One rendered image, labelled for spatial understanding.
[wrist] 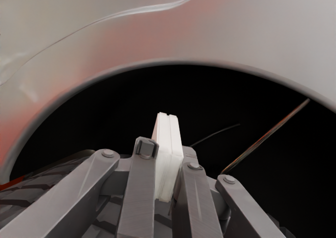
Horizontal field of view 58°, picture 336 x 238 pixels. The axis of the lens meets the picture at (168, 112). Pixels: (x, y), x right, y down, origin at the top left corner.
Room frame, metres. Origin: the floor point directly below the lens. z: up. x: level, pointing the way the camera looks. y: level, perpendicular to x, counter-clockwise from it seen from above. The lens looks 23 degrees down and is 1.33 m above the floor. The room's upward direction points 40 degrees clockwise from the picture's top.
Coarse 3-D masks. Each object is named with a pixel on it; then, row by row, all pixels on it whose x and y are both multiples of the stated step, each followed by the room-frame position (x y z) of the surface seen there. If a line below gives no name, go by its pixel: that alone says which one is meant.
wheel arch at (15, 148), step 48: (96, 96) 0.59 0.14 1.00; (144, 96) 0.77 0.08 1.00; (192, 96) 0.75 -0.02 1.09; (240, 96) 0.73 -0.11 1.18; (288, 96) 0.72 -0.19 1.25; (48, 144) 0.57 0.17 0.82; (96, 144) 0.77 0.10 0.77; (240, 144) 0.72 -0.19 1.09; (288, 144) 0.70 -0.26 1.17; (288, 192) 0.69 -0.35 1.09
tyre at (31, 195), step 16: (80, 160) 0.35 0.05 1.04; (32, 176) 0.31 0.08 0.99; (48, 176) 0.28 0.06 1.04; (64, 176) 0.28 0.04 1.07; (0, 192) 0.25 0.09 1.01; (16, 192) 0.23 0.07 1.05; (32, 192) 0.23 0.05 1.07; (0, 208) 0.20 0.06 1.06; (16, 208) 0.20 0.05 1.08; (112, 208) 0.22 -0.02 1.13; (160, 208) 0.24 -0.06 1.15; (0, 224) 0.17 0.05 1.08; (96, 224) 0.20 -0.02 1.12; (112, 224) 0.20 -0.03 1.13; (160, 224) 0.22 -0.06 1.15
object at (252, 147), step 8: (304, 96) 0.67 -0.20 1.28; (296, 104) 0.67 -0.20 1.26; (304, 104) 0.67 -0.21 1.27; (288, 112) 0.67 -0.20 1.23; (296, 112) 0.67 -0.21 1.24; (280, 120) 0.67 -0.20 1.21; (288, 120) 0.67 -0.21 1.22; (272, 128) 0.67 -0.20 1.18; (280, 128) 0.67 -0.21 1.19; (264, 136) 0.66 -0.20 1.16; (248, 144) 0.67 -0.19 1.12; (256, 144) 0.66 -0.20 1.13; (240, 152) 0.67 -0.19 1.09; (248, 152) 0.66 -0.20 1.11; (232, 160) 0.67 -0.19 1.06; (240, 160) 0.66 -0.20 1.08; (208, 168) 0.67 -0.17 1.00; (216, 168) 0.67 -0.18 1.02; (224, 168) 0.66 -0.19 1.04; (232, 168) 0.66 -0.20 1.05; (208, 176) 0.65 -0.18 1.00; (216, 176) 0.64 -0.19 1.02
